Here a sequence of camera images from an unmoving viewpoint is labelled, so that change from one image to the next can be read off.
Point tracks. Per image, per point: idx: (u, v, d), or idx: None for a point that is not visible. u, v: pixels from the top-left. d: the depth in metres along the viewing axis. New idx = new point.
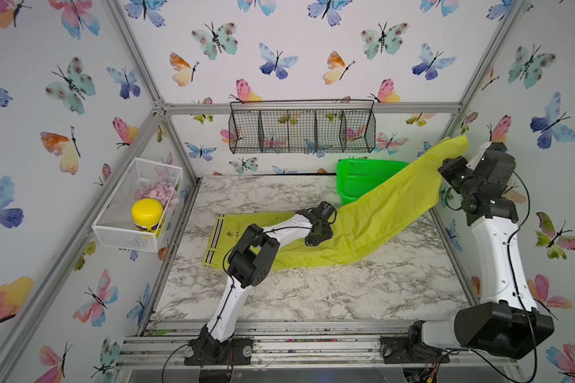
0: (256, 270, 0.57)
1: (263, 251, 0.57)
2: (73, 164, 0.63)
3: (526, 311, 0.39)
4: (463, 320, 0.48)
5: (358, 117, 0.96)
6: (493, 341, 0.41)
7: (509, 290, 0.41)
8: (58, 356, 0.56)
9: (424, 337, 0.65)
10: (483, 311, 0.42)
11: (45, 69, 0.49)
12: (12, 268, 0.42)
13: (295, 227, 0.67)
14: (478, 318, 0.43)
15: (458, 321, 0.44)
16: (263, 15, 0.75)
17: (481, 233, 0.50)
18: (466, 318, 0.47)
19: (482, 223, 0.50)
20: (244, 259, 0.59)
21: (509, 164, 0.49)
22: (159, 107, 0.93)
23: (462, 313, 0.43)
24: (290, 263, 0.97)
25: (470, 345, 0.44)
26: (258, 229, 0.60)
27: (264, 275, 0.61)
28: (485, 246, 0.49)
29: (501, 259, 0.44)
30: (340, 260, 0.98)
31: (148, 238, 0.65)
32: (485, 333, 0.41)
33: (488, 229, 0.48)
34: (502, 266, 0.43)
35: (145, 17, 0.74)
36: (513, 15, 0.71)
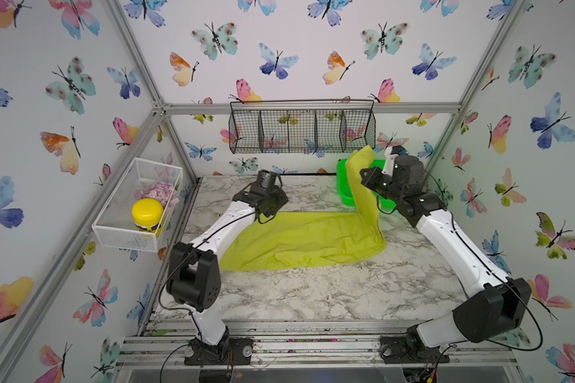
0: (201, 291, 0.48)
1: (200, 270, 0.47)
2: (73, 164, 0.63)
3: (505, 283, 0.42)
4: (463, 317, 0.47)
5: (358, 117, 0.96)
6: (498, 325, 0.41)
7: (483, 270, 0.44)
8: (58, 356, 0.56)
9: (425, 340, 0.64)
10: (478, 299, 0.45)
11: (44, 69, 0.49)
12: (12, 268, 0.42)
13: (235, 220, 0.57)
14: (478, 307, 0.43)
15: (459, 321, 0.49)
16: (263, 15, 0.75)
17: (430, 230, 0.54)
18: (465, 313, 0.46)
19: (426, 222, 0.54)
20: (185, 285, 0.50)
21: (418, 165, 0.54)
22: (159, 107, 0.93)
23: (460, 311, 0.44)
24: (290, 262, 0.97)
25: (481, 337, 0.44)
26: (187, 246, 0.49)
27: (218, 291, 0.53)
28: (439, 240, 0.52)
29: (459, 246, 0.48)
30: (339, 260, 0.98)
31: (148, 238, 0.65)
32: (491, 320, 0.41)
33: (434, 224, 0.52)
34: (464, 251, 0.47)
35: (145, 17, 0.74)
36: (513, 15, 0.71)
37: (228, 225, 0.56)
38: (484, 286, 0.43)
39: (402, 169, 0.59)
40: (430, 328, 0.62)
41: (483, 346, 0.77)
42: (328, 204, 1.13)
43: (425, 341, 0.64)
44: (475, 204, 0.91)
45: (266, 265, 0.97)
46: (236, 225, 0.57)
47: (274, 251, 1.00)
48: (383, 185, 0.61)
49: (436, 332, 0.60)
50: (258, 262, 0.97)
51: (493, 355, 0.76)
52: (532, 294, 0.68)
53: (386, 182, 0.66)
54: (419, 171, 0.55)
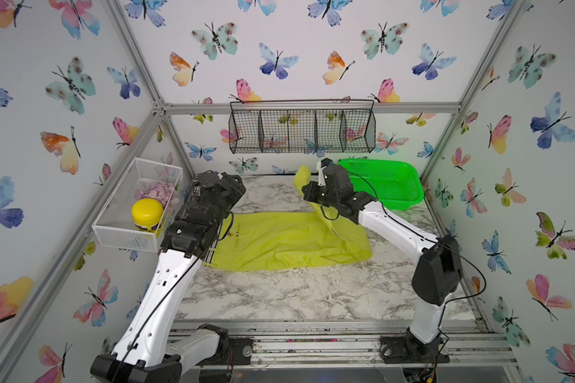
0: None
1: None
2: (73, 164, 0.63)
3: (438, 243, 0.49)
4: (420, 289, 0.53)
5: (358, 117, 0.96)
6: (446, 282, 0.47)
7: (418, 238, 0.51)
8: (58, 356, 0.56)
9: (421, 336, 0.64)
10: (422, 264, 0.51)
11: (44, 69, 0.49)
12: (12, 268, 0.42)
13: (172, 290, 0.42)
14: (426, 272, 0.49)
15: (419, 294, 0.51)
16: (263, 15, 0.75)
17: (368, 223, 0.60)
18: (420, 284, 0.52)
19: (362, 215, 0.60)
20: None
21: (341, 171, 0.62)
22: (159, 107, 0.93)
23: (415, 286, 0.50)
24: (291, 262, 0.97)
25: (441, 298, 0.49)
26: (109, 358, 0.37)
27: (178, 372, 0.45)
28: (378, 227, 0.59)
29: (394, 226, 0.55)
30: (339, 260, 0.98)
31: (148, 238, 0.65)
32: (439, 278, 0.46)
33: (370, 215, 0.59)
34: (398, 228, 0.54)
35: (144, 17, 0.74)
36: (514, 15, 0.71)
37: (160, 307, 0.41)
38: (423, 250, 0.49)
39: (329, 178, 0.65)
40: (418, 321, 0.63)
41: (482, 346, 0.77)
42: None
43: (422, 338, 0.64)
44: (475, 204, 0.91)
45: (266, 265, 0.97)
46: (172, 297, 0.42)
47: (273, 251, 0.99)
48: (322, 195, 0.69)
49: (423, 325, 0.62)
50: (258, 262, 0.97)
51: (493, 355, 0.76)
52: (532, 294, 0.68)
53: (324, 192, 0.72)
54: (345, 175, 0.62)
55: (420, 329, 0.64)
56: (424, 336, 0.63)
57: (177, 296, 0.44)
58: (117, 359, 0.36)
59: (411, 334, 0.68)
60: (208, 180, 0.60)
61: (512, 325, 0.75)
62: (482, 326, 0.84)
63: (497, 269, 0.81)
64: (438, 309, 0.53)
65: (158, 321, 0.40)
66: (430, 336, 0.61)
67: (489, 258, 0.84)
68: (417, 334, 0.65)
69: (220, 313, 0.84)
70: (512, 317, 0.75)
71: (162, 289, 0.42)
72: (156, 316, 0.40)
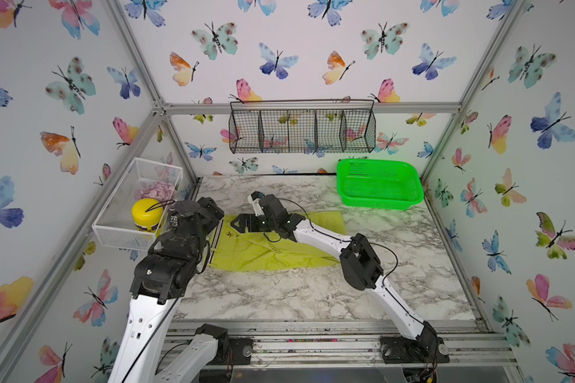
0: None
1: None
2: (73, 164, 0.63)
3: (355, 242, 0.63)
4: (351, 281, 0.65)
5: (358, 117, 0.96)
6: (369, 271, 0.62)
7: (338, 242, 0.64)
8: (58, 356, 0.56)
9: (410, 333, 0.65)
10: (343, 262, 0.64)
11: (44, 69, 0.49)
12: (12, 268, 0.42)
13: (145, 346, 0.38)
14: (347, 267, 0.61)
15: (354, 285, 0.65)
16: (263, 15, 0.75)
17: (302, 238, 0.72)
18: (350, 278, 0.64)
19: (296, 232, 0.72)
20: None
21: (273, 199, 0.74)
22: (159, 107, 0.93)
23: (348, 280, 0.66)
24: (291, 263, 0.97)
25: (366, 284, 0.61)
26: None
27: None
28: (309, 239, 0.71)
29: (319, 236, 0.67)
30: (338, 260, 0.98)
31: (148, 238, 0.65)
32: (357, 269, 0.59)
33: (301, 231, 0.71)
34: (322, 238, 0.67)
35: (145, 17, 0.74)
36: (514, 14, 0.71)
37: (136, 362, 0.37)
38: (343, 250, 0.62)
39: (266, 207, 0.76)
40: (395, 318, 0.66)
41: (482, 346, 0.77)
42: (328, 204, 1.13)
43: (409, 335, 0.66)
44: (475, 204, 0.91)
45: (266, 266, 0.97)
46: (147, 351, 0.38)
47: (274, 251, 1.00)
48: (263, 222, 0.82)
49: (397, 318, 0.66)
50: (257, 262, 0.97)
51: (493, 355, 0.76)
52: (532, 294, 0.68)
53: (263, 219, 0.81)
54: (278, 203, 0.75)
55: (402, 327, 0.66)
56: (409, 331, 0.65)
57: (153, 345, 0.40)
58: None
59: (410, 338, 0.66)
60: (187, 208, 0.44)
61: (512, 325, 0.75)
62: (482, 326, 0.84)
63: (498, 269, 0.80)
64: (379, 291, 0.62)
65: (133, 381, 0.37)
66: (409, 328, 0.65)
67: (489, 258, 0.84)
68: (406, 333, 0.67)
69: (220, 313, 0.84)
70: (512, 317, 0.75)
71: (136, 341, 0.38)
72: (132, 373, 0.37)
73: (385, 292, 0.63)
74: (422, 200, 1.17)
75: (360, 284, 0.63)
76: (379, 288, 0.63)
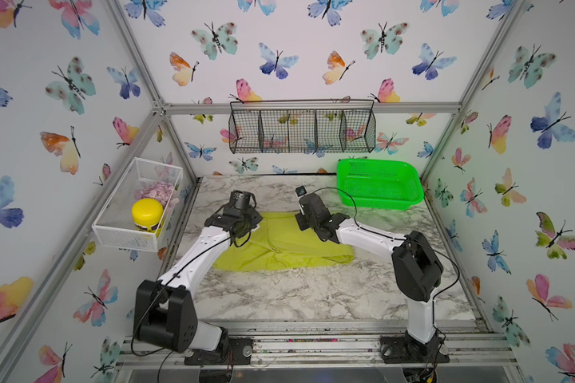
0: (176, 340, 0.42)
1: (172, 313, 0.42)
2: (73, 164, 0.63)
3: (410, 242, 0.53)
4: (406, 289, 0.54)
5: (358, 117, 0.96)
6: (428, 279, 0.50)
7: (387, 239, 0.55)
8: (58, 356, 0.56)
9: (419, 336, 0.64)
10: (396, 262, 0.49)
11: (44, 69, 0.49)
12: (12, 268, 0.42)
13: (207, 250, 0.53)
14: (401, 267, 0.51)
15: (406, 293, 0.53)
16: (263, 15, 0.75)
17: (345, 237, 0.65)
18: (402, 282, 0.54)
19: (339, 232, 0.66)
20: (156, 333, 0.44)
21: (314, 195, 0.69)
22: (159, 107, 0.93)
23: (400, 286, 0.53)
24: (291, 263, 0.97)
25: (425, 292, 0.50)
26: (154, 284, 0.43)
27: (194, 326, 0.48)
28: (354, 239, 0.63)
29: (367, 236, 0.59)
30: (338, 260, 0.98)
31: (148, 238, 0.65)
32: (415, 273, 0.49)
33: (345, 231, 0.64)
34: (369, 236, 0.58)
35: (144, 17, 0.74)
36: (514, 14, 0.71)
37: (201, 255, 0.51)
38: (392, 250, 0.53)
39: (305, 205, 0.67)
40: (414, 322, 0.63)
41: (483, 346, 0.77)
42: (328, 204, 1.13)
43: (420, 338, 0.64)
44: (475, 204, 0.91)
45: (266, 265, 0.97)
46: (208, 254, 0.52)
47: (274, 251, 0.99)
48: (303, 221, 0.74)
49: (418, 323, 0.62)
50: (258, 262, 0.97)
51: (493, 355, 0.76)
52: (532, 294, 0.68)
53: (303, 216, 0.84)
54: (319, 201, 0.69)
55: (417, 329, 0.64)
56: (422, 335, 0.63)
57: (211, 257, 0.53)
58: (163, 282, 0.45)
59: (410, 337, 0.67)
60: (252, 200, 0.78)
61: (512, 324, 0.76)
62: (482, 326, 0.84)
63: (497, 269, 0.81)
64: (426, 304, 0.54)
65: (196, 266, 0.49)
66: (428, 335, 0.61)
67: (489, 258, 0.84)
68: (415, 334, 0.65)
69: (220, 313, 0.84)
70: (512, 317, 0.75)
71: (204, 246, 0.53)
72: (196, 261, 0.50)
73: (431, 305, 0.52)
74: (422, 200, 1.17)
75: (416, 292, 0.52)
76: (430, 301, 0.50)
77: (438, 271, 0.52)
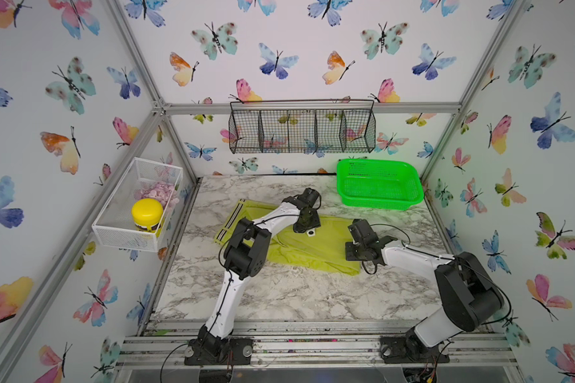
0: (251, 261, 0.60)
1: (257, 242, 0.59)
2: (73, 164, 0.63)
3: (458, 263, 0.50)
4: (454, 315, 0.49)
5: (358, 117, 0.96)
6: (484, 308, 0.45)
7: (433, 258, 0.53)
8: (58, 356, 0.56)
9: (425, 340, 0.64)
10: (439, 278, 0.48)
11: (45, 69, 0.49)
12: (11, 268, 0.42)
13: (284, 215, 0.70)
14: (446, 285, 0.47)
15: (454, 321, 0.49)
16: (263, 15, 0.75)
17: (390, 256, 0.64)
18: (450, 306, 0.48)
19: (386, 252, 0.65)
20: (239, 254, 0.61)
21: (365, 223, 0.73)
22: (159, 107, 0.93)
23: (447, 310, 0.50)
24: (298, 261, 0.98)
25: (477, 321, 0.44)
26: (248, 222, 0.62)
27: (260, 265, 0.63)
28: (399, 259, 0.62)
29: (412, 254, 0.58)
30: (342, 270, 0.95)
31: (148, 238, 0.65)
32: (465, 296, 0.45)
33: (389, 249, 0.64)
34: (415, 256, 0.57)
35: (144, 17, 0.74)
36: (513, 15, 0.71)
37: (279, 217, 0.68)
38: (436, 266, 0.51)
39: (354, 230, 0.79)
40: (429, 327, 0.61)
41: (483, 346, 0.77)
42: (328, 204, 1.13)
43: (424, 340, 0.64)
44: (475, 204, 0.91)
45: (270, 255, 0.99)
46: (283, 217, 0.69)
47: (280, 244, 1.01)
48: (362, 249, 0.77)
49: (432, 329, 0.60)
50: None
51: (493, 355, 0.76)
52: (532, 294, 0.68)
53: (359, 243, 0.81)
54: (366, 224, 0.73)
55: (427, 334, 0.63)
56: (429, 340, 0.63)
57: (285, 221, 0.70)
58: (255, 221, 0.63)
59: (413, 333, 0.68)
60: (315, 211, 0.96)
61: (512, 324, 0.76)
62: (482, 326, 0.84)
63: (497, 269, 0.81)
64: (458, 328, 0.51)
65: (275, 222, 0.66)
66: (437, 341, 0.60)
67: (489, 258, 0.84)
68: (420, 336, 0.65)
69: None
70: (512, 317, 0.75)
71: (283, 211, 0.71)
72: (276, 219, 0.67)
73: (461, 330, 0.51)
74: (422, 200, 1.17)
75: (465, 320, 0.46)
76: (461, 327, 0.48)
77: (496, 302, 0.46)
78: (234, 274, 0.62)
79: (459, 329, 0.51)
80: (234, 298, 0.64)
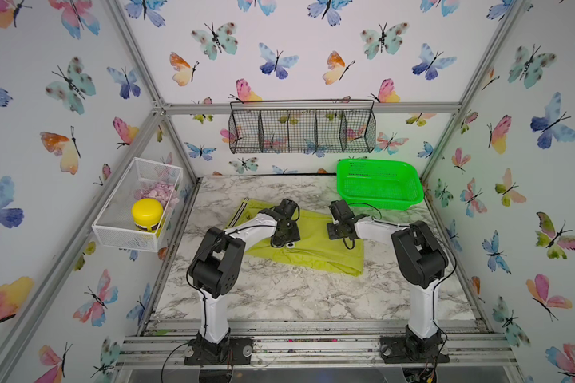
0: (222, 275, 0.51)
1: (228, 254, 0.52)
2: (73, 164, 0.63)
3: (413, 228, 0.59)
4: (407, 272, 0.58)
5: (358, 117, 0.96)
6: (429, 265, 0.54)
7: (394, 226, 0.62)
8: (58, 356, 0.56)
9: (418, 332, 0.65)
10: (394, 241, 0.61)
11: (45, 69, 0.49)
12: (12, 268, 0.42)
13: (259, 225, 0.64)
14: (399, 248, 0.57)
15: (410, 278, 0.57)
16: (263, 15, 0.75)
17: (360, 230, 0.74)
18: (404, 265, 0.58)
19: (356, 224, 0.74)
20: (208, 270, 0.53)
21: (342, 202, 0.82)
22: (159, 107, 0.93)
23: (403, 269, 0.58)
24: (303, 262, 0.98)
25: (425, 278, 0.53)
26: (219, 233, 0.54)
27: (233, 281, 0.56)
28: (368, 230, 0.71)
29: (378, 225, 0.66)
30: (345, 270, 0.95)
31: (148, 238, 0.65)
32: (413, 254, 0.54)
33: (360, 223, 0.73)
34: (380, 225, 0.66)
35: (145, 17, 0.74)
36: (513, 14, 0.71)
37: (253, 226, 0.62)
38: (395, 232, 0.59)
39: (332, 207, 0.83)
40: (416, 315, 0.65)
41: (483, 346, 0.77)
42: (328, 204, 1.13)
43: (418, 333, 0.65)
44: (475, 204, 0.91)
45: (273, 254, 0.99)
46: (258, 227, 0.63)
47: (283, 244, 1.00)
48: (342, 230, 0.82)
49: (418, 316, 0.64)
50: (263, 253, 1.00)
51: (493, 354, 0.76)
52: (532, 294, 0.68)
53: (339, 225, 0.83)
54: (343, 203, 0.82)
55: (417, 324, 0.65)
56: (422, 330, 0.64)
57: (262, 230, 0.65)
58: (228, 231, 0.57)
59: (410, 331, 0.69)
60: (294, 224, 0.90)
61: (512, 324, 0.76)
62: (482, 326, 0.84)
63: (498, 269, 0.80)
64: (426, 293, 0.56)
65: (247, 232, 0.59)
66: (427, 329, 0.63)
67: (489, 258, 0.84)
68: (414, 329, 0.66)
69: None
70: (512, 317, 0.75)
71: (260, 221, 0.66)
72: (248, 230, 0.60)
73: (431, 295, 0.57)
74: (422, 200, 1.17)
75: (414, 277, 0.56)
76: (428, 290, 0.55)
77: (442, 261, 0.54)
78: (207, 292, 0.55)
79: (430, 296, 0.57)
80: (215, 314, 0.59)
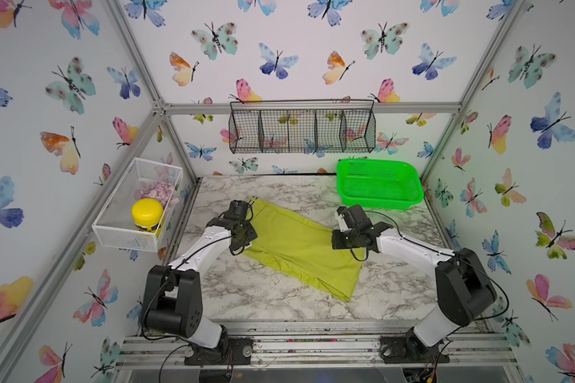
0: (184, 316, 0.44)
1: (182, 291, 0.45)
2: (73, 164, 0.63)
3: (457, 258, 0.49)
4: (448, 309, 0.49)
5: (358, 117, 0.96)
6: (477, 303, 0.46)
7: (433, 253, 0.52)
8: (58, 356, 0.56)
9: (424, 340, 0.64)
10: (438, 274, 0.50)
11: (45, 69, 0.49)
12: (12, 268, 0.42)
13: (212, 242, 0.57)
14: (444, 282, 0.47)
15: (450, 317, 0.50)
16: (263, 15, 0.75)
17: (386, 246, 0.62)
18: (446, 301, 0.49)
19: (382, 240, 0.63)
20: (164, 311, 0.46)
21: (358, 208, 0.70)
22: (159, 107, 0.93)
23: (443, 305, 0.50)
24: (293, 271, 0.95)
25: (472, 317, 0.44)
26: (164, 270, 0.46)
27: (198, 314, 0.49)
28: (398, 250, 0.60)
29: (411, 247, 0.56)
30: (335, 291, 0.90)
31: (148, 238, 0.65)
32: (461, 291, 0.45)
33: (386, 238, 0.62)
34: (414, 248, 0.55)
35: (144, 17, 0.74)
36: (514, 14, 0.71)
37: (205, 247, 0.55)
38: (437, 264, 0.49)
39: (347, 215, 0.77)
40: (426, 326, 0.62)
41: (483, 346, 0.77)
42: (328, 204, 1.13)
43: (423, 340, 0.64)
44: (475, 204, 0.91)
45: (263, 262, 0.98)
46: (212, 245, 0.56)
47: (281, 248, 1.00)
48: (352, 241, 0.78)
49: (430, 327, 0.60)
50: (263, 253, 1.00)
51: (493, 354, 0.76)
52: (532, 294, 0.68)
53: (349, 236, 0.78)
54: (359, 211, 0.70)
55: (425, 331, 0.63)
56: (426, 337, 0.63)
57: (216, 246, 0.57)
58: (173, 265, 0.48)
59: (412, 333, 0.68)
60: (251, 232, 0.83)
61: (512, 324, 0.76)
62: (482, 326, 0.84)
63: (497, 269, 0.81)
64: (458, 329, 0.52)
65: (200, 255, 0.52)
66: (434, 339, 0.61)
67: (489, 258, 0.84)
68: (420, 336, 0.65)
69: (220, 313, 0.84)
70: (512, 317, 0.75)
71: (208, 239, 0.57)
72: (200, 251, 0.53)
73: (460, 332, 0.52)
74: (422, 200, 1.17)
75: (460, 317, 0.47)
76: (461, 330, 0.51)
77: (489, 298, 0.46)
78: None
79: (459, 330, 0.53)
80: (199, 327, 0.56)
